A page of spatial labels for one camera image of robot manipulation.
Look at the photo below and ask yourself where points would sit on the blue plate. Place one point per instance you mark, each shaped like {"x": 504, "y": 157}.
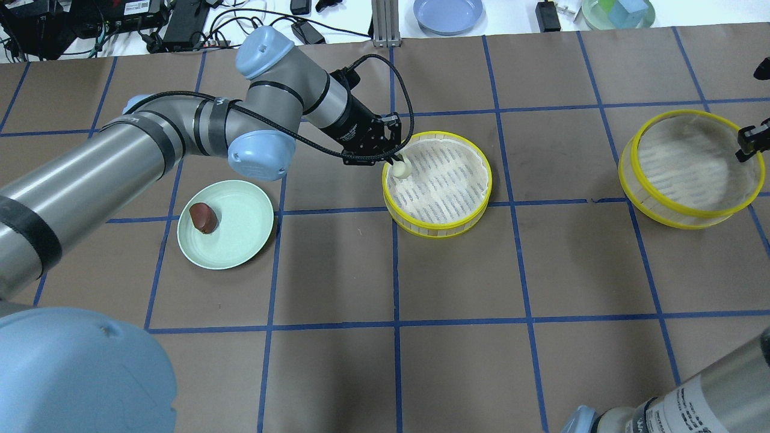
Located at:
{"x": 447, "y": 17}

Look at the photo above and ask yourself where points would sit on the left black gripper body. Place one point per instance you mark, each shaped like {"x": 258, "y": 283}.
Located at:
{"x": 355, "y": 124}

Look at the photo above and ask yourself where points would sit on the white steamed bun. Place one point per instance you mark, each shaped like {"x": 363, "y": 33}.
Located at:
{"x": 402, "y": 172}

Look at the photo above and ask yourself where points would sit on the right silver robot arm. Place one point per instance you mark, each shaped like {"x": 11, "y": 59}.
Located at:
{"x": 731, "y": 395}

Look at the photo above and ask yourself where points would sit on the black power adapter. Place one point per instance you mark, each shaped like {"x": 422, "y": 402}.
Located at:
{"x": 185, "y": 28}

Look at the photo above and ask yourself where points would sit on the yellow steamer basket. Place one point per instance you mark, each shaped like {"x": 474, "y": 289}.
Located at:
{"x": 448, "y": 191}
{"x": 680, "y": 170}

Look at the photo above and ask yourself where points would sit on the aluminium frame post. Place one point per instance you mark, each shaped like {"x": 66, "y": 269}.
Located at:
{"x": 385, "y": 24}

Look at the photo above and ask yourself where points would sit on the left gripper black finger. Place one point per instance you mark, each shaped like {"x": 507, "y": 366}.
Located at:
{"x": 396, "y": 159}

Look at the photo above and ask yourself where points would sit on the brown steamed bun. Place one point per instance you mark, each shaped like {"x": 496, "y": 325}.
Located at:
{"x": 203, "y": 217}

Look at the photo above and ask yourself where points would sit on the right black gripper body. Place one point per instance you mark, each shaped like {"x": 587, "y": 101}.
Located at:
{"x": 753, "y": 139}

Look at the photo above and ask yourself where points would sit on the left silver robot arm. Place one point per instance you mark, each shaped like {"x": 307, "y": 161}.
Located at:
{"x": 72, "y": 370}

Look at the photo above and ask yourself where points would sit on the mint green plate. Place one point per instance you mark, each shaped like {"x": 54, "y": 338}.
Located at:
{"x": 245, "y": 224}

